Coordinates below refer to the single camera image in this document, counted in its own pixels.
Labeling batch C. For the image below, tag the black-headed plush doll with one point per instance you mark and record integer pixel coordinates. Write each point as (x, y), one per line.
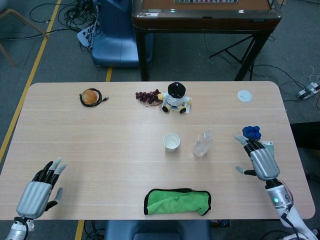
(176, 93)

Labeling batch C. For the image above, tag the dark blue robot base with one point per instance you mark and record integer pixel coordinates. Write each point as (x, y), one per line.
(155, 231)

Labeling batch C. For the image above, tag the white floor power strip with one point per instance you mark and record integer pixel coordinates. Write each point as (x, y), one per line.
(83, 36)

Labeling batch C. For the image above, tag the purple grape bunch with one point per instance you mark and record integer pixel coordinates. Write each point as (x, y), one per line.
(146, 96)

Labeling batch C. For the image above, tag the green cloth with black trim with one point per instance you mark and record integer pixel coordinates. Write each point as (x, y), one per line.
(175, 203)

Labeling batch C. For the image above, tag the blue toy building block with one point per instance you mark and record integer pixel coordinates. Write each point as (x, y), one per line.
(252, 132)

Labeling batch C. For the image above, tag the grey floor power strip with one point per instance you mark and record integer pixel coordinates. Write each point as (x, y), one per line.
(308, 90)

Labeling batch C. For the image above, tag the orange translucent ball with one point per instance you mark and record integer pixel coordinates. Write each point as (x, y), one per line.
(90, 96)

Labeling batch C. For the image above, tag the mahjong tile row showing faces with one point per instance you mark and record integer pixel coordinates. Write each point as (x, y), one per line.
(205, 1)

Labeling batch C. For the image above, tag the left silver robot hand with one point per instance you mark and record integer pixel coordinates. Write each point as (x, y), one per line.
(35, 198)

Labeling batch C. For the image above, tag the clear plastic bottle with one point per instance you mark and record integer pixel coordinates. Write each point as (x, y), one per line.
(201, 146)

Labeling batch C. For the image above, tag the brown mahjong table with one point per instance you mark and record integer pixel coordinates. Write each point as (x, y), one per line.
(205, 23)

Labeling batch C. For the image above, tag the printed card under doll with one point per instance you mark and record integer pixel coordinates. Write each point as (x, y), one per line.
(188, 108)

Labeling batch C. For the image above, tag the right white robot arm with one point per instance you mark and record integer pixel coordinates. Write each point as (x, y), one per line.
(278, 197)

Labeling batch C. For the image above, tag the white printed paper cup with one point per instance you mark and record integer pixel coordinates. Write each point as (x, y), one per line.
(171, 143)

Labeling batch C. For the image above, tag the white round lid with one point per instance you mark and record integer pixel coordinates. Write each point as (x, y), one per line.
(245, 95)

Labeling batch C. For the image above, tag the small green sachet packet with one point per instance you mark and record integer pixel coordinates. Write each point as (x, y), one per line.
(271, 146)

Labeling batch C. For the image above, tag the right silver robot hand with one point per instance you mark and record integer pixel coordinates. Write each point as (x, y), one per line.
(265, 163)

